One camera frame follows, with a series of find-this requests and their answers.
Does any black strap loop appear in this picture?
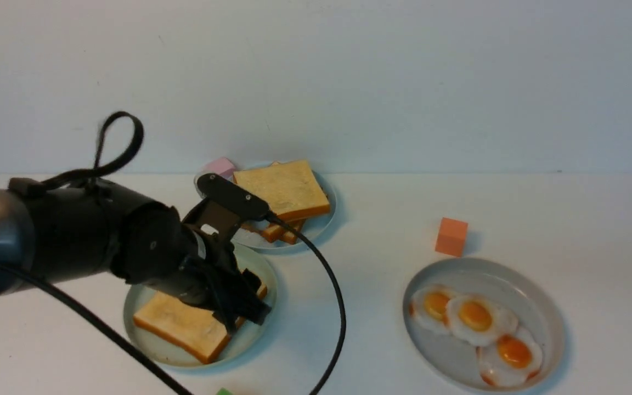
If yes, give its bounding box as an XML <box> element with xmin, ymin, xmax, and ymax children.
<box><xmin>42</xmin><ymin>111</ymin><xmax>145</xmax><ymax>190</ymax></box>

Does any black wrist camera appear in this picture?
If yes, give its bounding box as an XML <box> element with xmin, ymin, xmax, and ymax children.
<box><xmin>182</xmin><ymin>173</ymin><xmax>270</xmax><ymax>245</ymax></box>

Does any black camera cable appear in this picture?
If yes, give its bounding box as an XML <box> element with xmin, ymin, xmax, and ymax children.
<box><xmin>0</xmin><ymin>211</ymin><xmax>347</xmax><ymax>395</ymax></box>

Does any green empty plate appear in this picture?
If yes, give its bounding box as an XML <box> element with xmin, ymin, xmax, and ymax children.
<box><xmin>153</xmin><ymin>245</ymin><xmax>280</xmax><ymax>371</ymax></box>

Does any green foam block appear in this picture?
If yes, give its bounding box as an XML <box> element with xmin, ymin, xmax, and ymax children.
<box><xmin>216</xmin><ymin>388</ymin><xmax>234</xmax><ymax>395</ymax></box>

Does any orange foam cube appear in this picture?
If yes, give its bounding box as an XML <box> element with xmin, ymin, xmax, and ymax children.
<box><xmin>434</xmin><ymin>217</ymin><xmax>469</xmax><ymax>257</ymax></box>

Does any grey egg plate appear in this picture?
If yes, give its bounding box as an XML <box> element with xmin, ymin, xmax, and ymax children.
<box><xmin>402</xmin><ymin>257</ymin><xmax>567</xmax><ymax>394</ymax></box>

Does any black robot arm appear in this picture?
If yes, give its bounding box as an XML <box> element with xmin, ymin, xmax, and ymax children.
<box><xmin>0</xmin><ymin>180</ymin><xmax>272</xmax><ymax>334</ymax></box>

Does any fried egg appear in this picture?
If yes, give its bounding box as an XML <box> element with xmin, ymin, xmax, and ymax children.
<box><xmin>446</xmin><ymin>294</ymin><xmax>519</xmax><ymax>347</ymax></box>
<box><xmin>409</xmin><ymin>284</ymin><xmax>458</xmax><ymax>336</ymax></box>
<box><xmin>476</xmin><ymin>326</ymin><xmax>543</xmax><ymax>388</ymax></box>

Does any pink foam cube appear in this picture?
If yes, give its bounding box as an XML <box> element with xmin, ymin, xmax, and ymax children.
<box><xmin>201</xmin><ymin>157</ymin><xmax>236</xmax><ymax>179</ymax></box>

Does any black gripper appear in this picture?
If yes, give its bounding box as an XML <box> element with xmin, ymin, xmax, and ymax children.
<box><xmin>146</xmin><ymin>230</ymin><xmax>272</xmax><ymax>335</ymax></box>

